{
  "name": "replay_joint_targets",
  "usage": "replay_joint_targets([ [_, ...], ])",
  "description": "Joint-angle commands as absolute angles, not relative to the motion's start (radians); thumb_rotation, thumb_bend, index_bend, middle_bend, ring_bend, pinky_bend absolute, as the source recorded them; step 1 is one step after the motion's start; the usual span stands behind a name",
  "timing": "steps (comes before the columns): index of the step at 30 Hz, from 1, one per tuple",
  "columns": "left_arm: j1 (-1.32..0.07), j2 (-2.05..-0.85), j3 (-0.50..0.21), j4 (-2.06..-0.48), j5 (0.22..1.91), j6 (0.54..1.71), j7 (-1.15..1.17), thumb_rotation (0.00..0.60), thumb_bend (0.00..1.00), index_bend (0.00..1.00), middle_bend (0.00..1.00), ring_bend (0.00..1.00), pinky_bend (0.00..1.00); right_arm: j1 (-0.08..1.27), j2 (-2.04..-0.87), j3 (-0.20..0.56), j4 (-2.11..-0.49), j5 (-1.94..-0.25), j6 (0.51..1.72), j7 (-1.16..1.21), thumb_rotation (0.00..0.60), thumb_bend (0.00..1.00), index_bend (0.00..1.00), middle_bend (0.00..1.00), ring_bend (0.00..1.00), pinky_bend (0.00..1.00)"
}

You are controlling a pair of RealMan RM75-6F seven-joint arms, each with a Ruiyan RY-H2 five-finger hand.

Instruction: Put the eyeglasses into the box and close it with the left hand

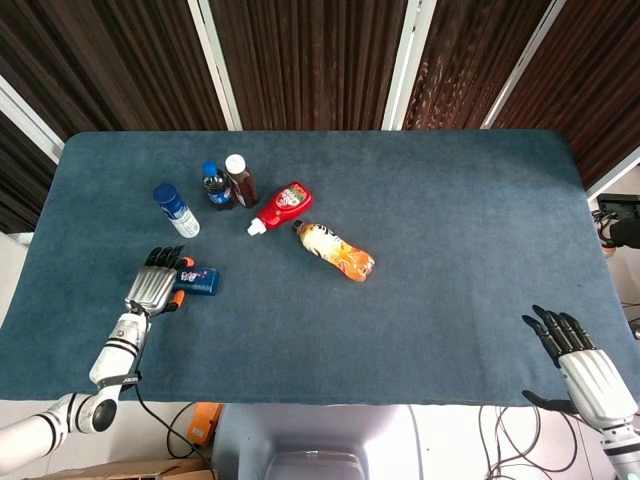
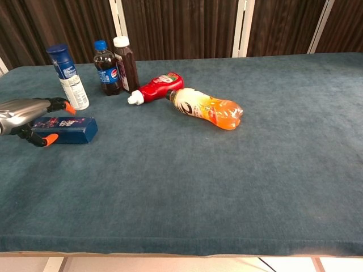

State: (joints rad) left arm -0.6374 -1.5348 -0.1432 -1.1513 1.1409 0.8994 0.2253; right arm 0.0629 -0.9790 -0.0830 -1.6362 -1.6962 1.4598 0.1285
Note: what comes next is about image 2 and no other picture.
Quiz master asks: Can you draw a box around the table leg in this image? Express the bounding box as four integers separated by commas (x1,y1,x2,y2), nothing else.
311,257,326,272
42,256,69,272

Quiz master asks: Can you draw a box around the dark brown curtain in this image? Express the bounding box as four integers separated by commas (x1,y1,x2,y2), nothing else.
0,0,363,71

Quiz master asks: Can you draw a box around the orange drink bottle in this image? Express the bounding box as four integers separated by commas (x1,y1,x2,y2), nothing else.
165,87,244,131

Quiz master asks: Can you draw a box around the thin black floor cable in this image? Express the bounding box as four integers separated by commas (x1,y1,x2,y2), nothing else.
257,257,277,272

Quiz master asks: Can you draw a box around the teal velvet tablecloth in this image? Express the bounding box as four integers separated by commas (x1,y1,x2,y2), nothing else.
0,52,363,257

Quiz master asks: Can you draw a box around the Pepsi cola bottle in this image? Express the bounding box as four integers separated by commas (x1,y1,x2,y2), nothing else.
93,40,123,97

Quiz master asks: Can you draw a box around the red ketchup squeeze bottle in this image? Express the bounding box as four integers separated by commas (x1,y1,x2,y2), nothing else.
127,72,185,106

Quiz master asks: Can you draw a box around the dark juice bottle white cap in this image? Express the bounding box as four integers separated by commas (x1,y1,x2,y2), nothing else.
113,36,141,94

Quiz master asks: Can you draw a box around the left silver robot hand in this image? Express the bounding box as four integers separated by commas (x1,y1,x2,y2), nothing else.
0,97,77,147

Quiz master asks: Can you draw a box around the blue cardboard glasses box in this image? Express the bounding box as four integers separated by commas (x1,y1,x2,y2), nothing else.
31,116,99,145

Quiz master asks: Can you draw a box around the blue white spray can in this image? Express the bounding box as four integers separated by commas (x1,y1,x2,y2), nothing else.
46,44,90,111

